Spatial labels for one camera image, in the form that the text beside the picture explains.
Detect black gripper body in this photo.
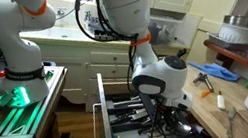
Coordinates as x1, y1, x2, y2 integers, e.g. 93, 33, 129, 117
155, 102, 183, 123

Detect silver spoon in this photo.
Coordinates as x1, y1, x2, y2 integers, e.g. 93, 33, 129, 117
174, 120, 194, 136

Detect wooden drawer with grey front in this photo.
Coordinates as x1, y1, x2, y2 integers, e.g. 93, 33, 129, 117
86, 71, 248, 138

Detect wide blade kitchen knife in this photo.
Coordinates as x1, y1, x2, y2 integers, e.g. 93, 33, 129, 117
129, 105, 151, 125

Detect grey cutlery organizer tray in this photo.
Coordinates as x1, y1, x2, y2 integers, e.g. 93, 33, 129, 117
98, 88, 201, 138

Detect blue cloth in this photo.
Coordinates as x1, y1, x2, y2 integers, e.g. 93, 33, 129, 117
186, 59, 244, 83

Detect clear plastic dish rack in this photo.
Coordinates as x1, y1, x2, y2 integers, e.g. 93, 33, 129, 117
145, 7, 205, 52

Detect dark wooden shelf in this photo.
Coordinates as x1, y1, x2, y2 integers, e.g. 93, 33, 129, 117
200, 39, 248, 73

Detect metal baking tray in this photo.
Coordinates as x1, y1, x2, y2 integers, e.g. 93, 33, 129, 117
204, 31, 248, 53

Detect white base cabinet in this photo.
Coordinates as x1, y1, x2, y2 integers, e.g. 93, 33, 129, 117
28, 31, 156, 122

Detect steel mixing bowl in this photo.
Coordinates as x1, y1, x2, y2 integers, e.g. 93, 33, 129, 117
222, 11, 248, 29

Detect white sink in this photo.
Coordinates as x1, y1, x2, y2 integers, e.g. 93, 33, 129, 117
19, 18, 104, 51

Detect chrome faucet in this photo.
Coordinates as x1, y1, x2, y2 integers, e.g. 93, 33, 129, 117
55, 6, 68, 17

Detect orange handled tool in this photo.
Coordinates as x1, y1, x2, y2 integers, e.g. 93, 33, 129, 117
199, 87, 214, 100

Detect white handled knife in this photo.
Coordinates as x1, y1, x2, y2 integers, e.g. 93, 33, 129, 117
214, 90, 230, 111

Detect small black handle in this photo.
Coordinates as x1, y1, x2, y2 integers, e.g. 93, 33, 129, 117
175, 47, 188, 62

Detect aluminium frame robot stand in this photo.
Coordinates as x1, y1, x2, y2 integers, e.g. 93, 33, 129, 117
0, 54, 70, 138

